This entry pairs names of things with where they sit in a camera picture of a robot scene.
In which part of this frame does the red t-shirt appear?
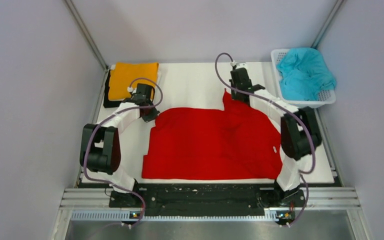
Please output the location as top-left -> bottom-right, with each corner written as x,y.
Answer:
141,92 -> 283,181

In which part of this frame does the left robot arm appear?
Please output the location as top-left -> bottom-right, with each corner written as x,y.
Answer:
79,80 -> 164,211

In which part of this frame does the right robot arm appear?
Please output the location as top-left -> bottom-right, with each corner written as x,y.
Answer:
229,61 -> 322,207

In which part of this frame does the orange folded t-shirt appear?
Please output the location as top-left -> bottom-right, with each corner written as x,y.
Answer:
108,62 -> 159,101

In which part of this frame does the black folded t-shirt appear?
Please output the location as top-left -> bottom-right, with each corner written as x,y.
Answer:
103,69 -> 125,109

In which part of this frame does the white folded t-shirt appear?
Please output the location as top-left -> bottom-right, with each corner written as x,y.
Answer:
109,62 -> 162,87

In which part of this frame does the teal t-shirt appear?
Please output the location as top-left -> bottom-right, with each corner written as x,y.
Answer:
276,47 -> 337,102

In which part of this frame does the white plastic basket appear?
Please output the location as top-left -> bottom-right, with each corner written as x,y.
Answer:
270,48 -> 336,109

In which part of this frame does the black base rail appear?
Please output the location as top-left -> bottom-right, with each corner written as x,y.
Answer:
79,181 -> 342,220

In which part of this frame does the left aluminium corner post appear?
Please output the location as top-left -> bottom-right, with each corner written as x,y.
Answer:
62,0 -> 108,70

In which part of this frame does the aluminium corner post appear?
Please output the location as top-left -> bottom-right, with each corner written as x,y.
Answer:
62,0 -> 108,70
311,0 -> 347,49

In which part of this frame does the right aluminium corner post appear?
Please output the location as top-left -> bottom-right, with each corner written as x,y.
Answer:
311,0 -> 347,49

